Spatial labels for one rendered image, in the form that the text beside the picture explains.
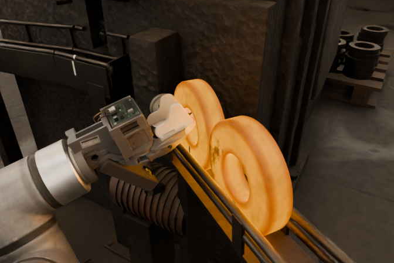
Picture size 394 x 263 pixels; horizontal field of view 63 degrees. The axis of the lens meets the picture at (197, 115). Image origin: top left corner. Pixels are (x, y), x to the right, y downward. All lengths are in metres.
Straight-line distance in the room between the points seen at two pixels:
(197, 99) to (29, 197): 0.27
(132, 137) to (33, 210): 0.17
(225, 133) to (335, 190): 1.20
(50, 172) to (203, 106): 0.23
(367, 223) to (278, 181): 1.13
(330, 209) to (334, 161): 0.34
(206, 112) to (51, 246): 0.29
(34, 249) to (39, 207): 0.06
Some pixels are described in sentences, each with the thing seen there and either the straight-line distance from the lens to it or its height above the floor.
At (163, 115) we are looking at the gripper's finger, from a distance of 0.54.
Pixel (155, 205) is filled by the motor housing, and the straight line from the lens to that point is 0.71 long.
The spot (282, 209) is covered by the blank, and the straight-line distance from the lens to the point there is 0.39.
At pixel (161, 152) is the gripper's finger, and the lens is 0.50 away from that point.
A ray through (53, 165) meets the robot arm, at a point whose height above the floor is 0.72.
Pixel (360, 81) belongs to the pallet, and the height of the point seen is 0.14.
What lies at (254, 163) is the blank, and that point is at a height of 0.78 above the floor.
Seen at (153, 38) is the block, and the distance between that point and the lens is 0.72.
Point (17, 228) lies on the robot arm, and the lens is 0.52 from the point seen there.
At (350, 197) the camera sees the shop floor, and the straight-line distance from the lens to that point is 1.58.
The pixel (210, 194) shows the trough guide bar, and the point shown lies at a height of 0.67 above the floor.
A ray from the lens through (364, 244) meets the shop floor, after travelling 1.42.
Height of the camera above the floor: 1.01
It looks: 31 degrees down
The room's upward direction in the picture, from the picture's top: straight up
